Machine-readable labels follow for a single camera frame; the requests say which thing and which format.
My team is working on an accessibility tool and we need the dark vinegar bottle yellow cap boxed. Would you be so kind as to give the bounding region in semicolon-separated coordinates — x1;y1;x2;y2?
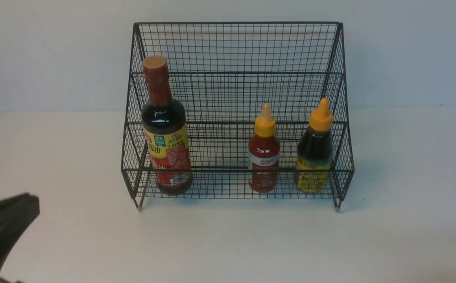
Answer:
294;98;333;195

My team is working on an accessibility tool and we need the tall soy sauce bottle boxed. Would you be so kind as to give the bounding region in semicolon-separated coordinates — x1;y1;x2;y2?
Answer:
141;55;192;196

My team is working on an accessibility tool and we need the black wire mesh shelf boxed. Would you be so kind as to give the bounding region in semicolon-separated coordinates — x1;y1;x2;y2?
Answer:
120;21;355;212

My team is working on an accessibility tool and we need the small red sauce bottle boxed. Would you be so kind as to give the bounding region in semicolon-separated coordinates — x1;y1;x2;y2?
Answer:
248;103;281;194

